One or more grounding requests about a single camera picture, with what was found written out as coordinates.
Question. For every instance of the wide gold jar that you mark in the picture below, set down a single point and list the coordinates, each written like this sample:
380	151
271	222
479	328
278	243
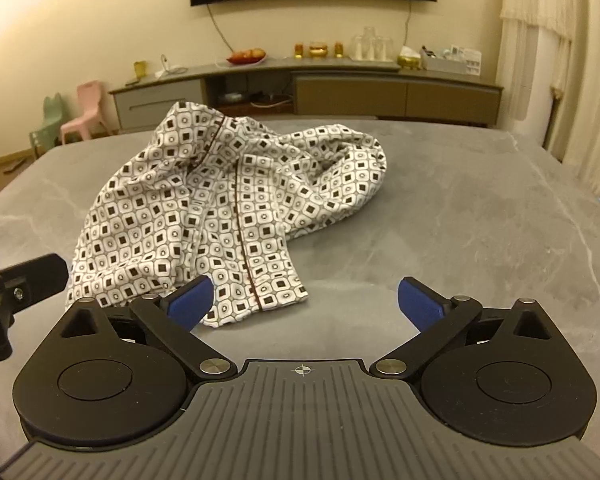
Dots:
318	50

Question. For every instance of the yellow cup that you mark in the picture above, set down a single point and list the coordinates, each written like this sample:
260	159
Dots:
140	70

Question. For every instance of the long grey sideboard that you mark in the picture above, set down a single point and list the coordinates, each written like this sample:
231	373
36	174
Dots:
355	92

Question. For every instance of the pink plastic chair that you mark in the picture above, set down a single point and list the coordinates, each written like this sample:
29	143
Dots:
87	115

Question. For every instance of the green plastic chair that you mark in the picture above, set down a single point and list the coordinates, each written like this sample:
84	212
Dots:
50	120

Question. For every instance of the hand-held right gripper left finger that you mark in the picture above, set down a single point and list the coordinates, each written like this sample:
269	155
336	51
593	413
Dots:
192	302

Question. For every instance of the gold tissue box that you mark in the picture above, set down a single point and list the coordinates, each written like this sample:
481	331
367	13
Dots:
409	59

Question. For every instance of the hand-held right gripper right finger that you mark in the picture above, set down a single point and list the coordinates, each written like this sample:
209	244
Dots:
420	305

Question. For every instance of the white storage box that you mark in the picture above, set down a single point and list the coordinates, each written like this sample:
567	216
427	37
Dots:
450	62

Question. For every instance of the white patterned pajama garment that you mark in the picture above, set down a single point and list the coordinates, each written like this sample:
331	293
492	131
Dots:
180	210

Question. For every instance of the small shelf device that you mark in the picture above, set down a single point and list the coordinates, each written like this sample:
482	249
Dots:
232	97

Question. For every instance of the plate of fruit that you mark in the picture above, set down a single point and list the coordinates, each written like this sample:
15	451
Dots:
246	56

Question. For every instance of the cream curtain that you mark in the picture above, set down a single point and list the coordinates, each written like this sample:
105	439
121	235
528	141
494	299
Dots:
570	60

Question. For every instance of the group of clear glasses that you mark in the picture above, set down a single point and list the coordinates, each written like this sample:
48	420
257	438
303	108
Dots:
371	45

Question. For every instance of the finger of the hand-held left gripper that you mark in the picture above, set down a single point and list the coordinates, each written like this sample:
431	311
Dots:
37	277

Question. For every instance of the flat dark floor item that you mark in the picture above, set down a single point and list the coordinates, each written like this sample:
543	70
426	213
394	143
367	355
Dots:
14	166

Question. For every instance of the small gold jar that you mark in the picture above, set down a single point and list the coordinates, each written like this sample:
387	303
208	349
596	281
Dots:
338	49
299	50

